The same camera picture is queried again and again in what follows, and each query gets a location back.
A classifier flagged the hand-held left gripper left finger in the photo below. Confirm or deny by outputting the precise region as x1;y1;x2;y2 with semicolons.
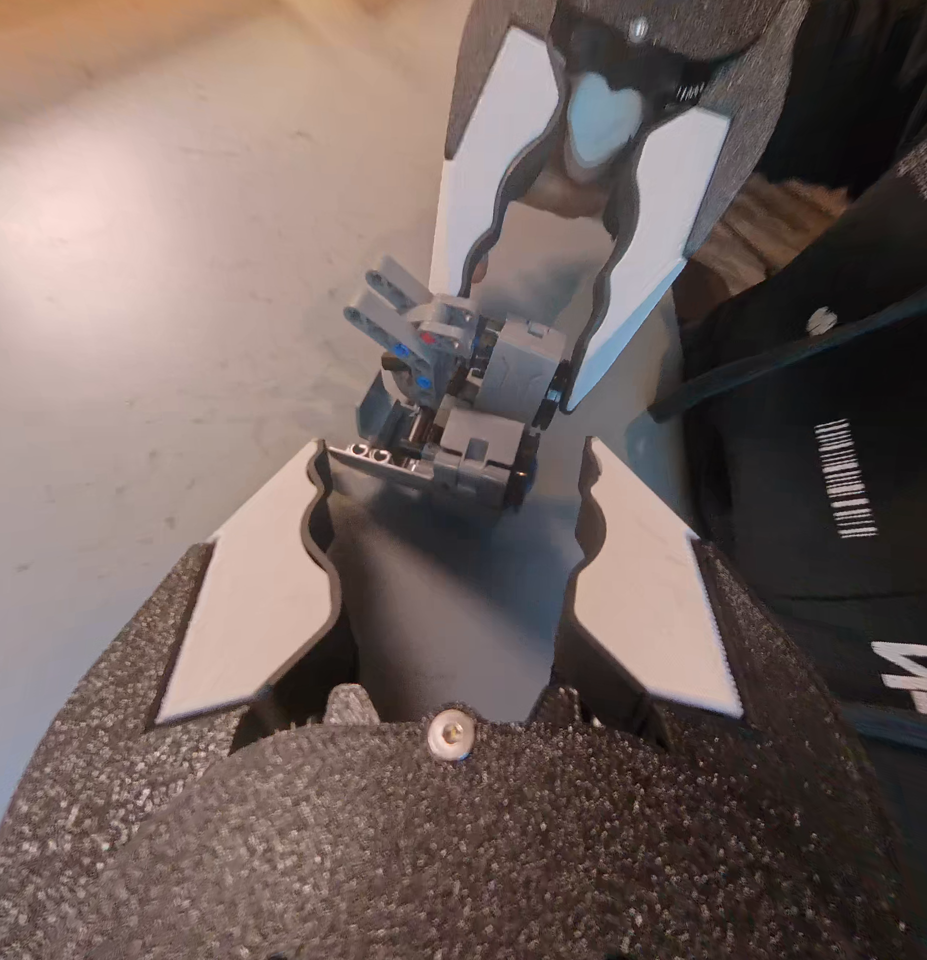
152;438;345;727

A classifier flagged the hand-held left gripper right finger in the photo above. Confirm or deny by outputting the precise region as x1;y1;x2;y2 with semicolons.
557;436;744;717

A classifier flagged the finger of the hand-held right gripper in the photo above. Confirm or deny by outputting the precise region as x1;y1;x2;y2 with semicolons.
561;105;732;415
431;26;562;299

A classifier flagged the grey motor block assembly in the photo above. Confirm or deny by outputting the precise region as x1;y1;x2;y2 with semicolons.
354;311;577;513

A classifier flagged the dark grey brick beam assembly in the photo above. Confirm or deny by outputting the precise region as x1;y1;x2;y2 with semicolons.
379;333;465;412

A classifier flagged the grey desk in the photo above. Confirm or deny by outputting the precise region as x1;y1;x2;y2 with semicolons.
0;0;705;864

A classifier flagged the person's right hand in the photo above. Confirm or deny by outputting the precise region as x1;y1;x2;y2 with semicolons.
534;146;616;219

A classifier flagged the person's black hoodie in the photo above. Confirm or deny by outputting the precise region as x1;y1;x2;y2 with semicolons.
649;135;927;954

